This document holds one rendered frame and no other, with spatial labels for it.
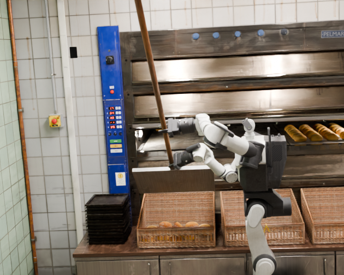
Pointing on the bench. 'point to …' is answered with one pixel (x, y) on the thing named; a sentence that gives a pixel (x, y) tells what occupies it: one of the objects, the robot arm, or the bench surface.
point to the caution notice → (120, 178)
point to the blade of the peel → (174, 179)
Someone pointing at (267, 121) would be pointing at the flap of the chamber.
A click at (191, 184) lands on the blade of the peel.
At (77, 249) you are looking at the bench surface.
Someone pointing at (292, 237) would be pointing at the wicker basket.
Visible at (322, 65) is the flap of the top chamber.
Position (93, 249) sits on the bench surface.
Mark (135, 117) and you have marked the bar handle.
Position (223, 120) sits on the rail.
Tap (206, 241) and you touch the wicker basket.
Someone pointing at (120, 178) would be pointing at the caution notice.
